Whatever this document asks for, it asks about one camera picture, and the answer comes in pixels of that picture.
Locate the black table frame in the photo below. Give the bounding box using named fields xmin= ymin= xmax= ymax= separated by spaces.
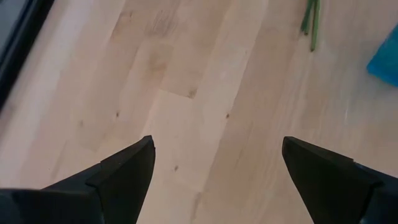
xmin=0 ymin=0 xmax=56 ymax=111

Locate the blue cut-glass vase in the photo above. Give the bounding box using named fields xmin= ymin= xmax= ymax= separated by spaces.
xmin=366 ymin=23 xmax=398 ymax=88

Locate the red tulip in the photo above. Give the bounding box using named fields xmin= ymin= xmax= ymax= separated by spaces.
xmin=299 ymin=0 xmax=315 ymax=35
xmin=309 ymin=0 xmax=322 ymax=53

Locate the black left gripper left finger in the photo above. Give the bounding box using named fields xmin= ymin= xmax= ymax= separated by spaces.
xmin=0 ymin=134 xmax=156 ymax=224

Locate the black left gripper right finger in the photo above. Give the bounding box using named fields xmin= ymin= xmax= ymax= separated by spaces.
xmin=281 ymin=136 xmax=398 ymax=224

